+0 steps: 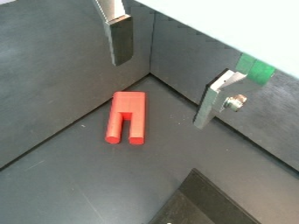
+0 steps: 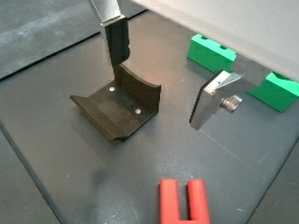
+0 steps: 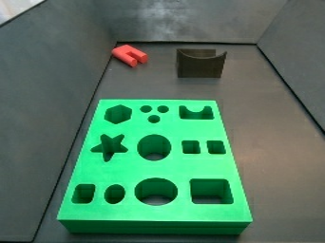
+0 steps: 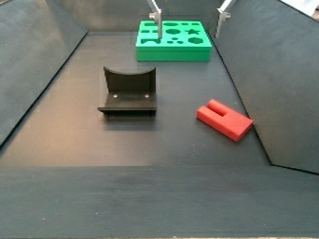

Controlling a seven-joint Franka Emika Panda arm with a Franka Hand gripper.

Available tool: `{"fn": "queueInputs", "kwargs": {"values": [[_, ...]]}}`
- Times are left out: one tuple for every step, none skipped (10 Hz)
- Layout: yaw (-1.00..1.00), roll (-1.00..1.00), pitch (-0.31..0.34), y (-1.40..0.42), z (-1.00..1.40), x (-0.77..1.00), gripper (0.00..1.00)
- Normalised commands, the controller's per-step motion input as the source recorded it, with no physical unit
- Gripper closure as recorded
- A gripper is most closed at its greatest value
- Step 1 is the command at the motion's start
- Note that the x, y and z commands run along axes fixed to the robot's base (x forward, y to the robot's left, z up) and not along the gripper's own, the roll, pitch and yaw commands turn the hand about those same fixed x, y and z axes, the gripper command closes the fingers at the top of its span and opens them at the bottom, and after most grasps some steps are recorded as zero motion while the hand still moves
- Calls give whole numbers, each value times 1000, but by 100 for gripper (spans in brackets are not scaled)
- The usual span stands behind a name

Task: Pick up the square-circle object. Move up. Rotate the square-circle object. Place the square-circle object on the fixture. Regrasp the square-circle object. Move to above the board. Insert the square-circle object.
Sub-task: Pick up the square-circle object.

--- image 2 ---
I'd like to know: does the wrist-2 gripper left finger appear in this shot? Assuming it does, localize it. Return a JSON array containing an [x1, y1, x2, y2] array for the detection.
[[88, 0, 130, 67]]

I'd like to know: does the wrist-2 gripper right finger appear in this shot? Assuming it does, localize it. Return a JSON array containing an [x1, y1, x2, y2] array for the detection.
[[190, 55, 271, 130]]

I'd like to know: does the red square-circle object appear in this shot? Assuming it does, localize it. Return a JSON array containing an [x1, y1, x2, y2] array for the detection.
[[159, 178, 211, 224]]

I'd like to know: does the black curved fixture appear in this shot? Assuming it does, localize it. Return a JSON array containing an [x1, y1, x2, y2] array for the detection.
[[69, 65, 162, 140]]

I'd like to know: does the green shape-sorter block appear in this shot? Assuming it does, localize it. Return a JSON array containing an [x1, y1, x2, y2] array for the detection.
[[187, 33, 299, 113]]

